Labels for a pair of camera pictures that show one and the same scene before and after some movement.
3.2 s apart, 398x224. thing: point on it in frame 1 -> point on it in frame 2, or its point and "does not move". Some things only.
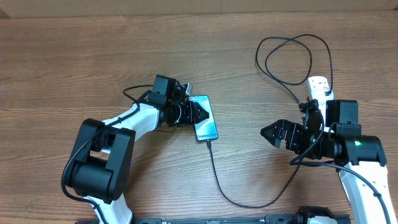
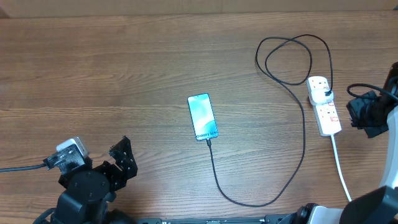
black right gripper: [291, 129] -> [352, 106]
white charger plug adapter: [322, 94] does not move
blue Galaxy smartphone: [205, 129] does not move
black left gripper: [187, 116] -> [128, 163]
